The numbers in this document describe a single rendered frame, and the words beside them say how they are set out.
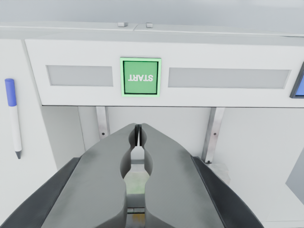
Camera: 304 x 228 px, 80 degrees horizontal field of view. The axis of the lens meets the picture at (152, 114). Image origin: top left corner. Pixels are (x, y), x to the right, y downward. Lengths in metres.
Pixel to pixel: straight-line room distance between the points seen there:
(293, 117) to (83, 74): 0.51
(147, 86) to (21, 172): 0.28
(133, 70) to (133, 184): 0.33
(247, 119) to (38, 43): 0.47
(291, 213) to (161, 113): 0.70
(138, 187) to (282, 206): 0.64
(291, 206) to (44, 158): 0.91
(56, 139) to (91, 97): 0.12
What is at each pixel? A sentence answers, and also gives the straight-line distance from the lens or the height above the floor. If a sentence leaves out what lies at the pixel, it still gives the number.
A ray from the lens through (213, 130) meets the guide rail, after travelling 0.47.
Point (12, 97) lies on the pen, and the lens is 0.32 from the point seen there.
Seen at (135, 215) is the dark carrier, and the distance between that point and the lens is 0.58.
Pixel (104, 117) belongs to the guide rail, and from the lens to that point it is 0.43.
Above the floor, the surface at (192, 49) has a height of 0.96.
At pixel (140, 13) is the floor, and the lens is 1.22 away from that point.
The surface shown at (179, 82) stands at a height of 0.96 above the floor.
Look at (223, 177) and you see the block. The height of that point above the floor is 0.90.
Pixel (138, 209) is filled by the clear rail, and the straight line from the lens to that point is 0.56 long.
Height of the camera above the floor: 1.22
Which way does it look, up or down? 62 degrees down
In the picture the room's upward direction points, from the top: 175 degrees clockwise
